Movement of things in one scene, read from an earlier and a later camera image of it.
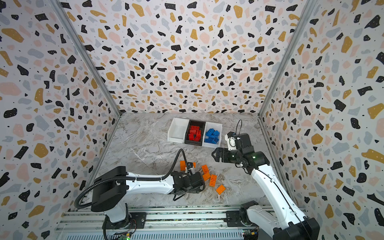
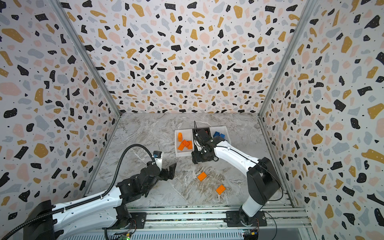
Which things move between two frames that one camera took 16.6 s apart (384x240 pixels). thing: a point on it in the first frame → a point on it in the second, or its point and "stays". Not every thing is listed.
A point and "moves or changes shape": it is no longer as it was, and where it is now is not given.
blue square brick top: (216, 133) stays
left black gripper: (198, 190) → (168, 176)
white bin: (177, 129) → (184, 142)
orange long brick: (213, 180) moves or changes shape
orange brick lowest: (220, 189) stays
